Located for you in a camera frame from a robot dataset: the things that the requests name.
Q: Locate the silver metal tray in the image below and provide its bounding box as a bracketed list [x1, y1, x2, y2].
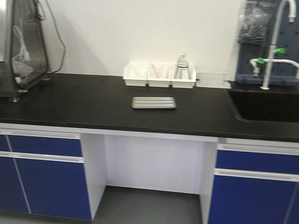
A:
[132, 97, 177, 109]

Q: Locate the white middle storage bin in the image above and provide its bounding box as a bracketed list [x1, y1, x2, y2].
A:
[147, 63, 172, 88]

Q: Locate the white storage bin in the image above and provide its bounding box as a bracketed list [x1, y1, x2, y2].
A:
[147, 63, 172, 88]
[171, 64, 196, 89]
[123, 62, 149, 86]

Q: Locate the white left storage bin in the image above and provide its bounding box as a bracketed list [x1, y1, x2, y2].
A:
[123, 62, 149, 86]

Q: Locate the white right storage bin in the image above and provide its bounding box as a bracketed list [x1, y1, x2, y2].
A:
[171, 64, 196, 89]

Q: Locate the white test tube rack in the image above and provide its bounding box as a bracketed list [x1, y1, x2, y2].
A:
[196, 70, 231, 89]

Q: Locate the black lab sink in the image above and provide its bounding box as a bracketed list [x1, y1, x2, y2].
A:
[228, 90, 299, 123]

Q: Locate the white gooseneck lab faucet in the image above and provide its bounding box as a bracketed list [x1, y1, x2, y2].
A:
[260, 0, 299, 90]

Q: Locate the blue left cabinet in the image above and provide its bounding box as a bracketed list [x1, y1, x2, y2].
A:
[0, 134, 93, 220]

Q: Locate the blue cabinet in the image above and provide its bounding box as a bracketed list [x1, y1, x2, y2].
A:
[0, 134, 93, 220]
[201, 138, 299, 224]

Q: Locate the blue right cabinet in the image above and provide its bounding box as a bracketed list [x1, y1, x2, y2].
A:
[201, 138, 299, 224]

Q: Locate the steel and glass lab machine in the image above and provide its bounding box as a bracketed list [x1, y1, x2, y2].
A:
[0, 0, 49, 102]

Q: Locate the plastic bag of items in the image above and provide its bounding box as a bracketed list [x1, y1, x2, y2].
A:
[238, 0, 276, 45]

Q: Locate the grey pegboard drying rack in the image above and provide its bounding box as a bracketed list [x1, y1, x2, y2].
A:
[235, 0, 299, 87]

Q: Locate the glass flask on wire stand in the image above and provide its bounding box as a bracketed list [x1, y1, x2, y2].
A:
[174, 53, 191, 79]

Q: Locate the grey hose cable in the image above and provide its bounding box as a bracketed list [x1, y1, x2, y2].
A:
[44, 0, 67, 75]

